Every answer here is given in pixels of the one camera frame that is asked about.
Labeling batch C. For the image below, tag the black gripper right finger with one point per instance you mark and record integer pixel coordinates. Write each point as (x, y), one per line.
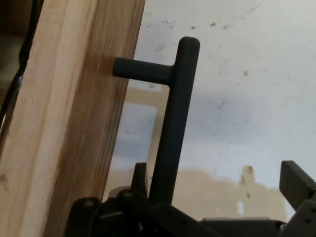
(301, 187)

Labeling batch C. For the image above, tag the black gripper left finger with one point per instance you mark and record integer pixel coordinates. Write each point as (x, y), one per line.
(148, 217)

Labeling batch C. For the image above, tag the wooden cabinet door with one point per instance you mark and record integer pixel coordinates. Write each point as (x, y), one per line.
(74, 111)

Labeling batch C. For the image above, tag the dark wooden drawer cabinet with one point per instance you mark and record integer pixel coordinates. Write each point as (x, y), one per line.
(12, 14)

